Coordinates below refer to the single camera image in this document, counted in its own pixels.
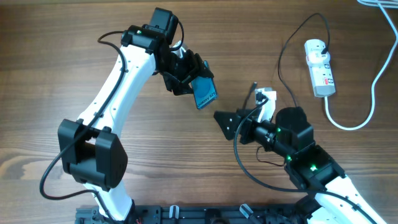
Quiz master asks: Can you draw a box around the blue Galaxy smartphone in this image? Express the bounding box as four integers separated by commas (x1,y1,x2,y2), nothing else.
191,60,218,110

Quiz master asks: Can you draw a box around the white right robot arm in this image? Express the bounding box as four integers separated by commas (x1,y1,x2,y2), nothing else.
234,107,384,223

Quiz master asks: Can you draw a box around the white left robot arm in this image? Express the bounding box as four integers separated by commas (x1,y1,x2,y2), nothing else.
58,8,218,223

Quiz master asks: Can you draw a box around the white charger adapter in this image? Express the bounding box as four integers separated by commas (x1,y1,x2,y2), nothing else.
306,50,330,67

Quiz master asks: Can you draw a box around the white power strip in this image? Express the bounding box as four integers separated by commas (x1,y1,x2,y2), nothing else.
304,39,336,98

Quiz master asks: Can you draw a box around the white power strip cord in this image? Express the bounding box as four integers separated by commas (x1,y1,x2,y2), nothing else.
324,0,398,131

